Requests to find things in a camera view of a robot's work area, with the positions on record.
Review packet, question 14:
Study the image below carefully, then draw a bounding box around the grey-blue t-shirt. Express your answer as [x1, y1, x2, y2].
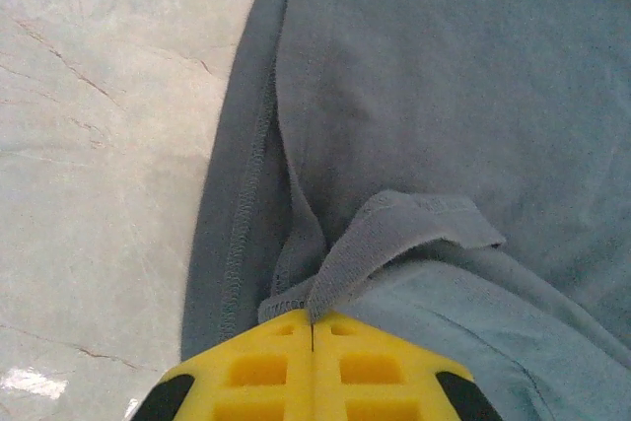
[179, 0, 631, 421]

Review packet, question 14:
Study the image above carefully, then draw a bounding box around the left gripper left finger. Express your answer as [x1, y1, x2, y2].
[129, 309, 315, 421]

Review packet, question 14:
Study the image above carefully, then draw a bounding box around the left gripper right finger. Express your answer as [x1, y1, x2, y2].
[311, 311, 505, 421]

